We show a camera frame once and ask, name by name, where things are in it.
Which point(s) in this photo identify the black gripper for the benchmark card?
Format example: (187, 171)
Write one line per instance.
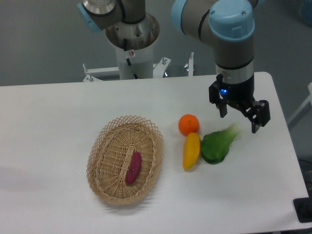
(240, 96)

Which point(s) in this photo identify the purple sweet potato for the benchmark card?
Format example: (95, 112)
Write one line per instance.
(134, 168)

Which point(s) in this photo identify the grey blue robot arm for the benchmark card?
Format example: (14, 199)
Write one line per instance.
(225, 25)

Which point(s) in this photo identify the woven wicker basket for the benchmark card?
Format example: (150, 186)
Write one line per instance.
(112, 155)

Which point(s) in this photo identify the green bok choy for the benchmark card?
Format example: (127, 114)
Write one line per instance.
(215, 146)

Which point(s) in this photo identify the orange tangerine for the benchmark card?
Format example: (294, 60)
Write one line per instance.
(188, 123)

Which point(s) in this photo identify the yellow mango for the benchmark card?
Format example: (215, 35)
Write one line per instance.
(191, 151)

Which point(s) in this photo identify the black device at table edge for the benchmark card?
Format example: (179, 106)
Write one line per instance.
(303, 208)

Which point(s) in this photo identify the white frame at right edge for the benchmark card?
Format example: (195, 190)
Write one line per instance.
(302, 110)

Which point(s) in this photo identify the white metal base frame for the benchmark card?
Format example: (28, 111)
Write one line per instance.
(160, 70)

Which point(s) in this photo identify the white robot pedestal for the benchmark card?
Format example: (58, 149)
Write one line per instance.
(134, 43)

